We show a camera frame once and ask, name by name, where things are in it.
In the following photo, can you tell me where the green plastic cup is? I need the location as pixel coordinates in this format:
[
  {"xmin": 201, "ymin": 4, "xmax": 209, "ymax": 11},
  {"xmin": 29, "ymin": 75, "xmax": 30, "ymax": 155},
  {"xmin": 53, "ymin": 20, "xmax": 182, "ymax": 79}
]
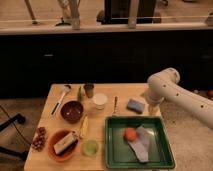
[{"xmin": 82, "ymin": 140, "xmax": 99, "ymax": 157}]

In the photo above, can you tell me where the white plastic cup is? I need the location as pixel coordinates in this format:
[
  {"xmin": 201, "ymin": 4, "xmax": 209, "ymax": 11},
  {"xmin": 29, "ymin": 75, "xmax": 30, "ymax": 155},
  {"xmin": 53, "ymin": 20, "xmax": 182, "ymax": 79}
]
[{"xmin": 93, "ymin": 93, "xmax": 108, "ymax": 110}]

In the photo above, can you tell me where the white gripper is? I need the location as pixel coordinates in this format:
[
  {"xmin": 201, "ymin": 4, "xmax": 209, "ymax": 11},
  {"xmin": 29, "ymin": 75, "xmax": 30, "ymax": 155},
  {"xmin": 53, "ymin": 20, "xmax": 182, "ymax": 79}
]
[{"xmin": 145, "ymin": 89, "xmax": 164, "ymax": 116}]

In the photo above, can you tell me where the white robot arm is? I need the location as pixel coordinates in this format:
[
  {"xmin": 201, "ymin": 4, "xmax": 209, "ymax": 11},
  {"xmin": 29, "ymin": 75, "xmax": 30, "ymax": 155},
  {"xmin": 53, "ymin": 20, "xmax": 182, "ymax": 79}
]
[{"xmin": 144, "ymin": 68, "xmax": 213, "ymax": 130}]

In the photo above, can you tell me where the orange fruit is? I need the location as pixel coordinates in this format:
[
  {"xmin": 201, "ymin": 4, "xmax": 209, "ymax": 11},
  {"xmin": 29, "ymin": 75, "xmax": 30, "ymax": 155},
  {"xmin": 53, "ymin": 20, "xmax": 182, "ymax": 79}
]
[{"xmin": 124, "ymin": 127, "xmax": 137, "ymax": 141}]

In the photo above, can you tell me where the blue sponge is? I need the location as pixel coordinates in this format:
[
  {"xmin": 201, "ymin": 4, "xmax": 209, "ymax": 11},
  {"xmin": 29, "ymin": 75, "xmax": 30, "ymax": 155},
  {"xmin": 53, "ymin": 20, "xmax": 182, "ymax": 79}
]
[{"xmin": 127, "ymin": 99, "xmax": 145, "ymax": 114}]

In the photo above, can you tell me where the green vegetable piece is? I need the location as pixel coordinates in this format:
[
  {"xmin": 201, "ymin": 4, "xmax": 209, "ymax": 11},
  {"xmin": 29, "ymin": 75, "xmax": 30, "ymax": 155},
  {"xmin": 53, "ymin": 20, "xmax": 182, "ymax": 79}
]
[{"xmin": 77, "ymin": 86, "xmax": 82, "ymax": 102}]

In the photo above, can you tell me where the black stand base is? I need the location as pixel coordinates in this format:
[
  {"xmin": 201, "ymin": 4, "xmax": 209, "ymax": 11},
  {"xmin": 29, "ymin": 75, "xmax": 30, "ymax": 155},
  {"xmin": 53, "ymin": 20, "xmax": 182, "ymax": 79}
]
[{"xmin": 0, "ymin": 105, "xmax": 31, "ymax": 161}]

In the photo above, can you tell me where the orange bowl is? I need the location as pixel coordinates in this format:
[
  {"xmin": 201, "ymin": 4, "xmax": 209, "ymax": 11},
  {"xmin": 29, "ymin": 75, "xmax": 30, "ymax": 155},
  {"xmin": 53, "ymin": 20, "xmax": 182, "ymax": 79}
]
[{"xmin": 48, "ymin": 129, "xmax": 78, "ymax": 162}]

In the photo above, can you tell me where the dark red bowl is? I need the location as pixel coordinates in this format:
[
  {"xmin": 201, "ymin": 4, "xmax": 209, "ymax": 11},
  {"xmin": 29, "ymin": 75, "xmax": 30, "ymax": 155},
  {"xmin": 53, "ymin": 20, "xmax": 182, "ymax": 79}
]
[{"xmin": 60, "ymin": 101, "xmax": 84, "ymax": 124}]

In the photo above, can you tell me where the brown white box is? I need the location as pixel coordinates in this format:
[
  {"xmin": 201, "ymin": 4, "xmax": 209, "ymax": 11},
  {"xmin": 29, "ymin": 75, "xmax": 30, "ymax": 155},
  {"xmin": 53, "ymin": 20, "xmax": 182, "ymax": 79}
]
[{"xmin": 53, "ymin": 132, "xmax": 77, "ymax": 155}]

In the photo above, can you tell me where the bunch of brown grapes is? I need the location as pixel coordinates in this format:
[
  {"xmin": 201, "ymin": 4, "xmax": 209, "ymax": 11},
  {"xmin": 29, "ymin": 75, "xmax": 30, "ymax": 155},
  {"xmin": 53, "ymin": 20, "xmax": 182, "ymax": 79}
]
[{"xmin": 32, "ymin": 127, "xmax": 46, "ymax": 151}]

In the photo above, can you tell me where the green plastic tray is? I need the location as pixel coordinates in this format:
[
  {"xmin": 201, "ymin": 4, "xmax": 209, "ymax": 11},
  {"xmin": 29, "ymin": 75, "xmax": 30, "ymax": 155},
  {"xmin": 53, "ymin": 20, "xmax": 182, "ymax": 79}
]
[{"xmin": 105, "ymin": 116, "xmax": 175, "ymax": 170}]

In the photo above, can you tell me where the small metal cup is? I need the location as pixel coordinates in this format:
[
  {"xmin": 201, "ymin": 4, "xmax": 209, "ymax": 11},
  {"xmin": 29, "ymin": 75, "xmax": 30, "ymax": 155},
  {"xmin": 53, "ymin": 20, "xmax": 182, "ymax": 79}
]
[{"xmin": 83, "ymin": 83, "xmax": 94, "ymax": 98}]

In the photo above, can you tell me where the grey cloth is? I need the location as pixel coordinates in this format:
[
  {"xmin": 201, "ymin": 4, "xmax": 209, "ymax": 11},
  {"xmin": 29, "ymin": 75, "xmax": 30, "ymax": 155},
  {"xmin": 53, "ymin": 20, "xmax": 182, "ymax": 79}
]
[{"xmin": 128, "ymin": 126, "xmax": 150, "ymax": 163}]

